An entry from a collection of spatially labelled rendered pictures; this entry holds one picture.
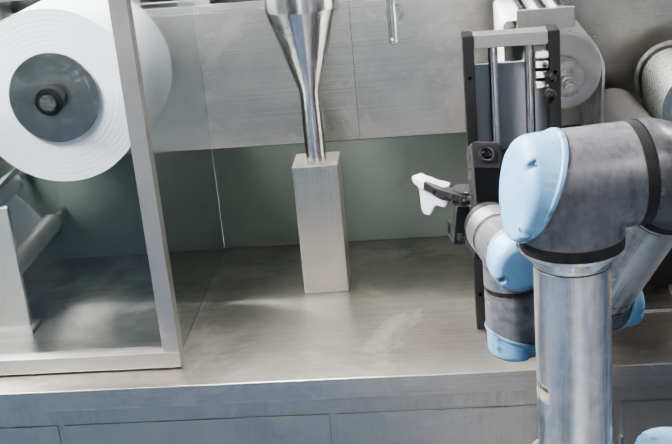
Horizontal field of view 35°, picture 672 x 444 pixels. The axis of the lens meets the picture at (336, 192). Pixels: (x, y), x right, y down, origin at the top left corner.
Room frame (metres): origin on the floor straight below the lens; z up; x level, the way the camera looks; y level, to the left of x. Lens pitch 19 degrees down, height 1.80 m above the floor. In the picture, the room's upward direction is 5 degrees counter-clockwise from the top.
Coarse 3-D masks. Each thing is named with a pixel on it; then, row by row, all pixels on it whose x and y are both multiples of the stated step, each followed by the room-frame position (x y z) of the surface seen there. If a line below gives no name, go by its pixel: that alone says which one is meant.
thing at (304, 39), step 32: (288, 32) 1.97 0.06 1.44; (320, 32) 1.98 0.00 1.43; (288, 64) 2.01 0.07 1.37; (320, 64) 2.00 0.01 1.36; (320, 128) 2.01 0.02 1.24; (320, 160) 2.01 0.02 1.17; (320, 192) 1.98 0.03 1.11; (320, 224) 1.98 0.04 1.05; (320, 256) 1.98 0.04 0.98; (320, 288) 1.98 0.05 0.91
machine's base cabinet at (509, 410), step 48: (0, 432) 1.71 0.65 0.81; (48, 432) 1.70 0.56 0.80; (96, 432) 1.69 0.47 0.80; (144, 432) 1.68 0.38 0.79; (192, 432) 1.67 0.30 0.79; (240, 432) 1.67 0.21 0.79; (288, 432) 1.66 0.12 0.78; (336, 432) 1.65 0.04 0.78; (384, 432) 1.64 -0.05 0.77; (432, 432) 1.63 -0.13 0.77; (480, 432) 1.63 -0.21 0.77; (528, 432) 1.62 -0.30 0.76; (624, 432) 1.60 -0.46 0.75
